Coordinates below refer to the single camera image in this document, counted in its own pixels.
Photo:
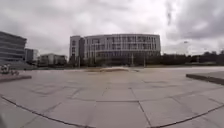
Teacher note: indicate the pale low mound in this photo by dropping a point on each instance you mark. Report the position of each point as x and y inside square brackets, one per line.
[111, 69]

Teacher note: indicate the large curved grey building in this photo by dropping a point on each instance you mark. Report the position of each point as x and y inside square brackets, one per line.
[120, 46]

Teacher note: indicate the grey paved plaza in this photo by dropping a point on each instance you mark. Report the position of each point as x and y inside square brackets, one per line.
[113, 96]

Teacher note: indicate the low pale building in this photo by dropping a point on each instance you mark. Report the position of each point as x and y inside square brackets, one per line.
[52, 59]

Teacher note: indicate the row of dark trees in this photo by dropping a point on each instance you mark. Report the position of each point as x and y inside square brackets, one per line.
[186, 59]

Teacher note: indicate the pale tall building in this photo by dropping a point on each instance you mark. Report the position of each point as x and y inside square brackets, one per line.
[31, 55]

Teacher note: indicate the dark raised kerb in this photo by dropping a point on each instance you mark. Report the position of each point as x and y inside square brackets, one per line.
[206, 78]

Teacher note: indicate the dark grey building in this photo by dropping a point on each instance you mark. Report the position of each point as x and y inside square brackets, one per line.
[11, 48]

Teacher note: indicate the grass lawn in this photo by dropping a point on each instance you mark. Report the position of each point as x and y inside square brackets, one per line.
[218, 74]

